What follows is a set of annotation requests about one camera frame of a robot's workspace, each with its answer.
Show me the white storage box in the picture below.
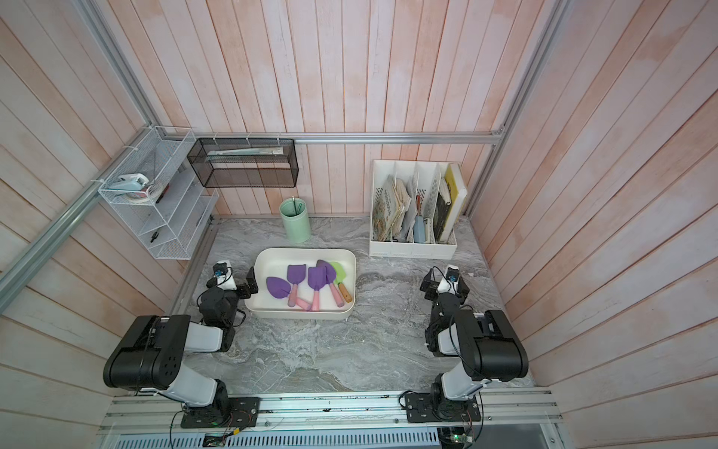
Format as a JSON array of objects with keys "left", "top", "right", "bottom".
[{"left": 246, "top": 248, "right": 356, "bottom": 320}]

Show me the purple pointed trowel pink handle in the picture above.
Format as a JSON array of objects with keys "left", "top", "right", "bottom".
[{"left": 267, "top": 277, "right": 312, "bottom": 311}]

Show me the purple square shovel pink handle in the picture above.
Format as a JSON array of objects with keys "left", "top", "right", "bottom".
[{"left": 287, "top": 265, "right": 310, "bottom": 310}]

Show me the purple pointed shovel pink handle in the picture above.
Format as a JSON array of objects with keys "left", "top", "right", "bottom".
[{"left": 316, "top": 260, "right": 345, "bottom": 308}]

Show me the green shovel wooden handle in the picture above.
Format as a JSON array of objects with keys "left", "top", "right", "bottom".
[{"left": 330, "top": 261, "right": 353, "bottom": 303}]

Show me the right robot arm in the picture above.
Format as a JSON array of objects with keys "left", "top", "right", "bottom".
[{"left": 405, "top": 266, "right": 529, "bottom": 422}]

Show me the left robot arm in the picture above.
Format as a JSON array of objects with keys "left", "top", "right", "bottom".
[{"left": 103, "top": 262, "right": 259, "bottom": 428}]

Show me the yellow book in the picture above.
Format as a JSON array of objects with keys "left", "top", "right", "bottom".
[{"left": 433, "top": 163, "right": 467, "bottom": 244}]

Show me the green cup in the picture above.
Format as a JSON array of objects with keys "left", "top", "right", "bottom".
[{"left": 279, "top": 198, "right": 312, "bottom": 243}]

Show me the white file organizer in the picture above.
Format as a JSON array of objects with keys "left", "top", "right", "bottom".
[{"left": 369, "top": 160, "right": 458, "bottom": 260}]

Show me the illustrated picture book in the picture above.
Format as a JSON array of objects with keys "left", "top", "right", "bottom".
[{"left": 372, "top": 175, "right": 404, "bottom": 241}]

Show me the black mesh basket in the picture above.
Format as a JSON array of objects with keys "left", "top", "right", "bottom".
[{"left": 187, "top": 137, "right": 299, "bottom": 188}]

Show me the tape dispenser on shelf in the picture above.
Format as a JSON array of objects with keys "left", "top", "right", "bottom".
[{"left": 108, "top": 173, "right": 150, "bottom": 200}]

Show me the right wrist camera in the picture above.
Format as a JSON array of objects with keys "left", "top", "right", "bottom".
[{"left": 438, "top": 265, "right": 461, "bottom": 295}]

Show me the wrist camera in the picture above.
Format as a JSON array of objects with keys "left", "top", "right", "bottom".
[
  {"left": 438, "top": 265, "right": 461, "bottom": 295},
  {"left": 212, "top": 260, "right": 237, "bottom": 290}
]

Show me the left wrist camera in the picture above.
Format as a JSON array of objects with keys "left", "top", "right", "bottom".
[{"left": 212, "top": 260, "right": 237, "bottom": 290}]

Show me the white wire shelf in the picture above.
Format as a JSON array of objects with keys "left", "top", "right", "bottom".
[{"left": 98, "top": 126, "right": 219, "bottom": 260}]

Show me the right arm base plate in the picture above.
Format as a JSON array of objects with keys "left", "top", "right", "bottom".
[{"left": 398, "top": 390, "right": 482, "bottom": 424}]

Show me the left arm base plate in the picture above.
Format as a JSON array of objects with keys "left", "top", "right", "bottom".
[{"left": 181, "top": 397, "right": 261, "bottom": 430}]

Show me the aluminium front rail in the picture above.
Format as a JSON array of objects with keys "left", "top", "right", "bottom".
[{"left": 98, "top": 387, "right": 563, "bottom": 435}]

